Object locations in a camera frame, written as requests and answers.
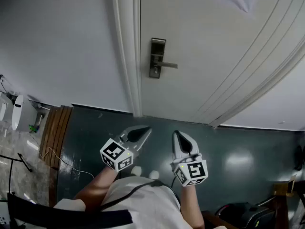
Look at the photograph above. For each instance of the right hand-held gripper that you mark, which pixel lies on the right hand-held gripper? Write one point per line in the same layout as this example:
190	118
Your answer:
191	172

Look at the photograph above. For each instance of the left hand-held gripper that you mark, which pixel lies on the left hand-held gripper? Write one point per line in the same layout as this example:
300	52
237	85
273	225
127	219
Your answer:
116	155

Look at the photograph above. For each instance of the small key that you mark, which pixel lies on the small key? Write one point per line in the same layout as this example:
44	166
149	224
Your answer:
155	70

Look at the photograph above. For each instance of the dark metal door lock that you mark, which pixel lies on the dark metal door lock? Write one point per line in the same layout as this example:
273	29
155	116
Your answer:
156	54

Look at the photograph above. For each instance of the person's left forearm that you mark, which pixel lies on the person's left forearm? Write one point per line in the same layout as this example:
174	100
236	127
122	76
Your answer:
96	187

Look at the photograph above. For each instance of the person's right forearm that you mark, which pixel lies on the person's right forearm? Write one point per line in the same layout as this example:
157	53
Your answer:
191	206

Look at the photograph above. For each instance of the white door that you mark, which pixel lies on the white door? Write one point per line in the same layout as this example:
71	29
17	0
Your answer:
202	56

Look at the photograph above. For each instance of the person's left white shoe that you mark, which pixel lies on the person's left white shoe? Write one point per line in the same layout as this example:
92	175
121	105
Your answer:
136	171

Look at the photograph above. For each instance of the person's white shoe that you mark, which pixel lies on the person's white shoe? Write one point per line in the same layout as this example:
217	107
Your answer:
136	171
154	174

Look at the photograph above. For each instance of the person's right white shoe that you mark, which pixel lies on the person's right white shoe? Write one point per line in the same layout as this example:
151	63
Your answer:
154	174

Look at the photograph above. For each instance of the person's white shirt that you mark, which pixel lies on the person's white shirt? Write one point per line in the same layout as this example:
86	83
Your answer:
143	206

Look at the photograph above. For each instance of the brown wooden panel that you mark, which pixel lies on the brown wooden panel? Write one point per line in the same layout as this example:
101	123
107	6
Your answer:
56	137

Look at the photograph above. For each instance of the black bag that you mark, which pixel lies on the black bag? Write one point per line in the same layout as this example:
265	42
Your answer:
247	215

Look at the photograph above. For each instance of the small green object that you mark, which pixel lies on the small green object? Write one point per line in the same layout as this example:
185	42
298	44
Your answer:
33	128

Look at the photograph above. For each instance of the brown cardboard box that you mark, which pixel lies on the brown cardboard box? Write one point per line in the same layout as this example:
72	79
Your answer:
283	186

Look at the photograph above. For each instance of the black metal stand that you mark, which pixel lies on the black metal stand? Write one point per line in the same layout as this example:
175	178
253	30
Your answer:
23	161

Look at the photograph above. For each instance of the black object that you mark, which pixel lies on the black object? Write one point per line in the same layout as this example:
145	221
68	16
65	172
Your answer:
299	159

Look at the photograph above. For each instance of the white oval device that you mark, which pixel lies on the white oval device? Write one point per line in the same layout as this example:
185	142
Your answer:
17	112

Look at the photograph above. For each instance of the white door frame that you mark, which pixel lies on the white door frame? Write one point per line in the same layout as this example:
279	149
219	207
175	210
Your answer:
124	56

